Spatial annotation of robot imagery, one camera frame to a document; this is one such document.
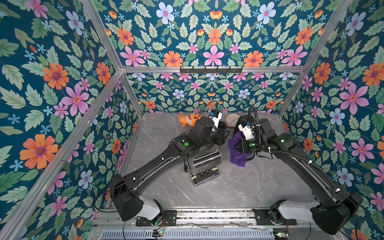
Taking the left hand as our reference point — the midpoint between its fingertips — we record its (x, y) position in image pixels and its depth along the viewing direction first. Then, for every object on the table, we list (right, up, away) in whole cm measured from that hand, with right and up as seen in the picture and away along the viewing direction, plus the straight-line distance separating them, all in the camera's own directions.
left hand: (228, 131), depth 68 cm
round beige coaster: (+10, +8, +44) cm, 46 cm away
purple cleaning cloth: (+4, -11, -2) cm, 12 cm away
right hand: (+6, -6, +5) cm, 10 cm away
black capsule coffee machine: (+8, -6, -7) cm, 12 cm away
